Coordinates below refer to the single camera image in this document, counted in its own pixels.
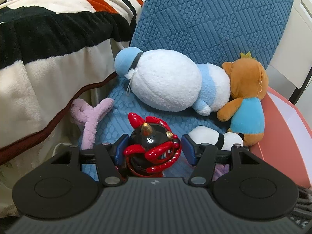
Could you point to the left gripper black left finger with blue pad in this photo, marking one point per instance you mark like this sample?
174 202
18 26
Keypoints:
102 162

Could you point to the pink storage box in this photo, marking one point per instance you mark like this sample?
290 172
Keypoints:
286 144

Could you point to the red black demon figurine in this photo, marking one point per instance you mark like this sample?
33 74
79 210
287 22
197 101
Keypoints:
151 148

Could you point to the white blue plush doll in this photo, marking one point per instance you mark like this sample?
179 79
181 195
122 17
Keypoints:
170 81

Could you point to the pink fuzzy plush toy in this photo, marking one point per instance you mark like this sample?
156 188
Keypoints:
85 114

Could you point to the white black panda plush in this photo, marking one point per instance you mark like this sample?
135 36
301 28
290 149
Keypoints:
225 141

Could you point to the brown bear plush blue shirt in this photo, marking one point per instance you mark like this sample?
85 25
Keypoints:
248 86

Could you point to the white folding chair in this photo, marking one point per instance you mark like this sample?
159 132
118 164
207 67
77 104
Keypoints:
290 68

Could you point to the striped fleece blanket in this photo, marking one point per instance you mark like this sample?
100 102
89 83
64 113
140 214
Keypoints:
51 52

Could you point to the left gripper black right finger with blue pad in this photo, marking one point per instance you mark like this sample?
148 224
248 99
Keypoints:
203 157

